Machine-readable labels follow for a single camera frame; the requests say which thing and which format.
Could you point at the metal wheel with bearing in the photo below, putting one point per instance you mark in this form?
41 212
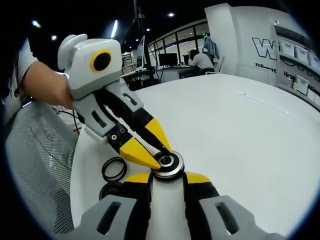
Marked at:
170 166

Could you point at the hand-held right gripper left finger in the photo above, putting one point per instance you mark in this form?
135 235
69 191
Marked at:
117 215

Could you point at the shelf with white bins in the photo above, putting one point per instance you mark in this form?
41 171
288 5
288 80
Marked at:
300 62

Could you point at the person's left forearm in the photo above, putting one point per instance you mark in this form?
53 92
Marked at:
47 85

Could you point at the office desk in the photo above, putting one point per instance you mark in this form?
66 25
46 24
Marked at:
175 73

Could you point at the hanging denim jacket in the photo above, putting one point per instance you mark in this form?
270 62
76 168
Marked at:
210 47

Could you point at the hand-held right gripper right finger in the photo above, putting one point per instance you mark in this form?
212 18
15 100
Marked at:
212 215

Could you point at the white table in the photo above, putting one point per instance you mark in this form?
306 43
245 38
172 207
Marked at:
237 140

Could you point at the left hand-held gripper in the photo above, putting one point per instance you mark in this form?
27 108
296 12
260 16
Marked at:
82 75

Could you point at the silver slim monitor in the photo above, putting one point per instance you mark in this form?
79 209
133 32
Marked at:
140 53

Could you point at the white office chair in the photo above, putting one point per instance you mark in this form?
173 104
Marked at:
220 65

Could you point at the black computer monitor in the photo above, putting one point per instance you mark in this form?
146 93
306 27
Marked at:
168 60

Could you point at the person's body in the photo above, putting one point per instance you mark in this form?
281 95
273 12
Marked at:
23 57

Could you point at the grey mesh chair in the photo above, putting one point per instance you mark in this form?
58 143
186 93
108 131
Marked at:
40 162

